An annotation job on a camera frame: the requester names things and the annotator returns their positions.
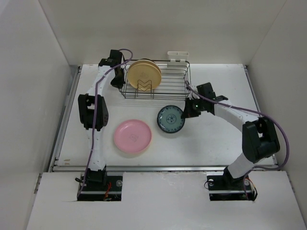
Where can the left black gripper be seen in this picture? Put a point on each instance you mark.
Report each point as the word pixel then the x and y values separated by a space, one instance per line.
pixel 119 84

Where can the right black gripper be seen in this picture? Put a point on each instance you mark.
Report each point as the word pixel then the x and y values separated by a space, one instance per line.
pixel 188 112

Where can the black wire dish rack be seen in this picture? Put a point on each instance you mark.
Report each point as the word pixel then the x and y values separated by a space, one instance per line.
pixel 172 86

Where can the yellow plastic plate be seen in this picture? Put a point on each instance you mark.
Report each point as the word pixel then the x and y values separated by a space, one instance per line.
pixel 144 77
pixel 133 155

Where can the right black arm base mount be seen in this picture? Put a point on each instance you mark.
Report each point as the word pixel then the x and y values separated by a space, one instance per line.
pixel 223 188

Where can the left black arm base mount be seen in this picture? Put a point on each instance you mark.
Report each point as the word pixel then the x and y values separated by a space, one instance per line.
pixel 99 186

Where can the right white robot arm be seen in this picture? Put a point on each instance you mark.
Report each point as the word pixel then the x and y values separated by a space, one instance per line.
pixel 258 134

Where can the cream white plastic plate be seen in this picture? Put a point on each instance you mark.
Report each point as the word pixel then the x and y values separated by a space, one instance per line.
pixel 147 61

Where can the white plastic cutlery holder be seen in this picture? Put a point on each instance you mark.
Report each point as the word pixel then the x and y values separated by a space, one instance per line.
pixel 177 58

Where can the pink plastic plate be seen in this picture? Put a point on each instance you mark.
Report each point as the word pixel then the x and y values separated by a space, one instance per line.
pixel 132 136

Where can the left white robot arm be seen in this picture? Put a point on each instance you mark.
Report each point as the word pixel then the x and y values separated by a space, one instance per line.
pixel 94 115

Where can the teal patterned ceramic plate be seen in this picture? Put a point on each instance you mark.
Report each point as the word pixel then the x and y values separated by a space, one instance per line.
pixel 169 119

